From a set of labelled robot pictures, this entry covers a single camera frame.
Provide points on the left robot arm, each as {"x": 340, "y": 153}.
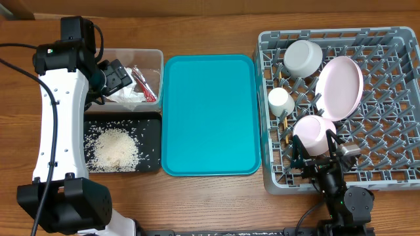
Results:
{"x": 61, "y": 198}

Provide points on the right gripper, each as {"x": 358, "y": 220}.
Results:
{"x": 319, "y": 164}

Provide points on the large white plate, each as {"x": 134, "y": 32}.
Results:
{"x": 340, "y": 86}

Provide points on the clear plastic bin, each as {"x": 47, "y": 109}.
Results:
{"x": 150, "y": 63}

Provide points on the white tissue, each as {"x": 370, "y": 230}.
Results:
{"x": 128, "y": 93}

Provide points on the small pink plate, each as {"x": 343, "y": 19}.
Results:
{"x": 311, "y": 131}

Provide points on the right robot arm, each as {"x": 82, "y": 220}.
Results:
{"x": 349, "y": 207}

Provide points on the white cup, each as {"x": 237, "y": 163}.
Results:
{"x": 279, "y": 100}

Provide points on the grey bowl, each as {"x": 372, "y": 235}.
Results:
{"x": 302, "y": 58}

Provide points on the rice pile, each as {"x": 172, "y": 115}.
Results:
{"x": 115, "y": 152}

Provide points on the red sauce packet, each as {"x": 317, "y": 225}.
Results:
{"x": 149, "y": 95}

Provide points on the black plastic tray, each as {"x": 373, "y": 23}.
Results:
{"x": 151, "y": 131}

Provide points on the teal serving tray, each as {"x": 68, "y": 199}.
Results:
{"x": 210, "y": 116}

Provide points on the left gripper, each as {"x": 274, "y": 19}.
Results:
{"x": 117, "y": 75}

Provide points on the grey dishwasher rack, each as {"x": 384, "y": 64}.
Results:
{"x": 385, "y": 125}

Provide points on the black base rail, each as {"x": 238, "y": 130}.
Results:
{"x": 288, "y": 231}

